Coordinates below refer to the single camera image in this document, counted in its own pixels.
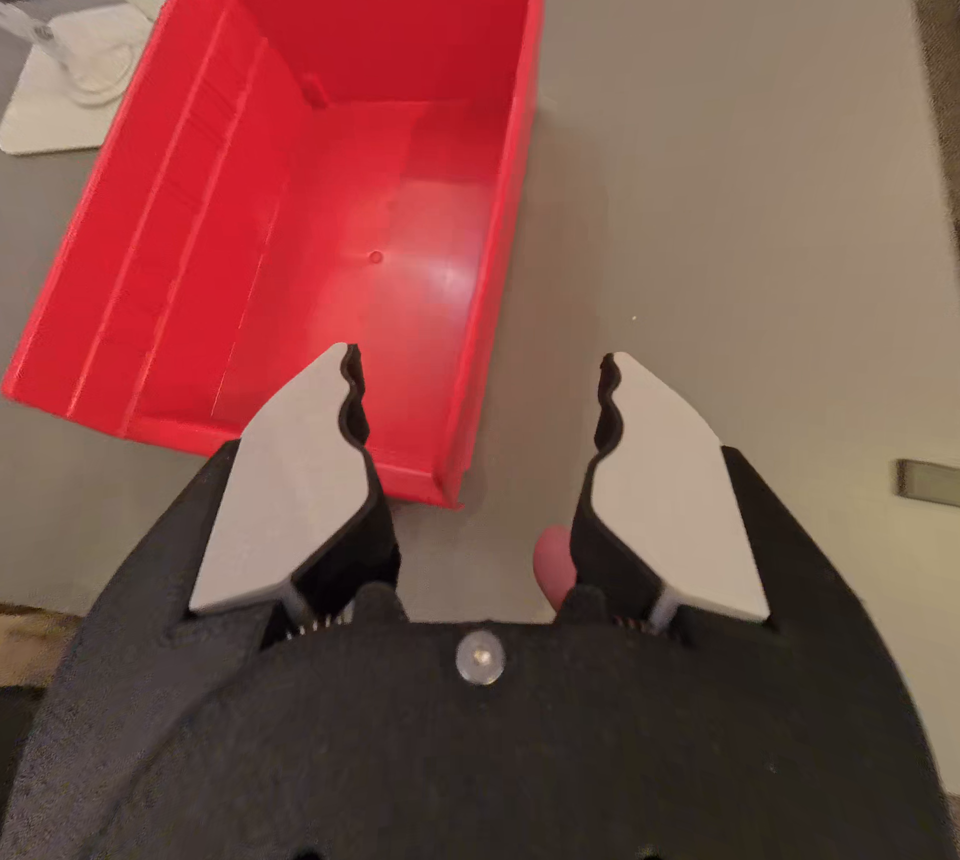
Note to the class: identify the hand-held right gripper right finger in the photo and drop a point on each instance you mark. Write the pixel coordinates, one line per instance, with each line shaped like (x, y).
(675, 500)

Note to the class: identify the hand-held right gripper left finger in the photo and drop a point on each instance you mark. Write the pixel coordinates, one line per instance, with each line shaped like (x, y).
(285, 500)

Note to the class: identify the red plastic box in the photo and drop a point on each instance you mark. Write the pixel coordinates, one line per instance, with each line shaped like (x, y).
(360, 200)

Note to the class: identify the person's right hand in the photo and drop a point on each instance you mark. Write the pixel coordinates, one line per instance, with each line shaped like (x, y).
(553, 564)

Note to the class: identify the grey metal plate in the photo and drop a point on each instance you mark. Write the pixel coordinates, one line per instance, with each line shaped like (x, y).
(930, 481)

